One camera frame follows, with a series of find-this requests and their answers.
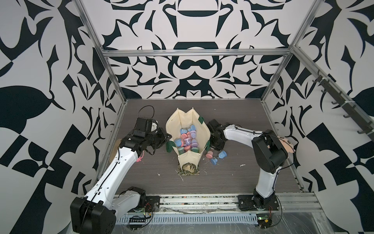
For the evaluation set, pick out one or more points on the blue hourglass centre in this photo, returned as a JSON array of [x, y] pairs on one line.
[[222, 154]]

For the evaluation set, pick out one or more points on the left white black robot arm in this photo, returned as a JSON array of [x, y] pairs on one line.
[[98, 211]]

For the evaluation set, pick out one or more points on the light blue hourglass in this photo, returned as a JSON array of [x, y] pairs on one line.
[[178, 142]]

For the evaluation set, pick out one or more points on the pink-faced plush doll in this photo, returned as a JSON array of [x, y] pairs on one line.
[[287, 145]]

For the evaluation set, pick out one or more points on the wooden round brush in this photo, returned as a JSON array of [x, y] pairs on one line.
[[114, 150]]

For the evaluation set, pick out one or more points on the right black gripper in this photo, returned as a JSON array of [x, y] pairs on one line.
[[218, 147]]

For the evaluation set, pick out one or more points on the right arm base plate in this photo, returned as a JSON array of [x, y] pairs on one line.
[[257, 203]]

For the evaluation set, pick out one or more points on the blue hourglass front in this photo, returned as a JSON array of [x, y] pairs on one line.
[[213, 161]]

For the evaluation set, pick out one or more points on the teal hourglass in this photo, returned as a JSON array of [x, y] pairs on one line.
[[181, 150], [195, 149]]

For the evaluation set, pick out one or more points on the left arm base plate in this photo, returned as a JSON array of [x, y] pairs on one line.
[[150, 203]]

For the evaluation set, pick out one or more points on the purple hourglass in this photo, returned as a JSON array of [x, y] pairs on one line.
[[194, 143], [187, 141]]

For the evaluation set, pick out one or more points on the teal hourglass front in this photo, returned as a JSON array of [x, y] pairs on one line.
[[181, 150]]

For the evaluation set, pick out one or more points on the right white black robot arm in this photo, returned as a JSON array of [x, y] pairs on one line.
[[271, 153]]

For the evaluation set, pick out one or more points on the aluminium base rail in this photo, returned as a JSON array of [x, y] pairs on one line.
[[219, 203]]

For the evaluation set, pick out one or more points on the blue hourglass back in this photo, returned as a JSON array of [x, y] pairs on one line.
[[183, 131]]

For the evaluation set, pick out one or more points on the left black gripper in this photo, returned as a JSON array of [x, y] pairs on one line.
[[163, 137]]

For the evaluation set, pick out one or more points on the black wall hook rack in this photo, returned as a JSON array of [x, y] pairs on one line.
[[352, 109]]

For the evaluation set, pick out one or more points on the cream canvas tote bag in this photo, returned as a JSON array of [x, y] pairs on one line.
[[188, 163]]

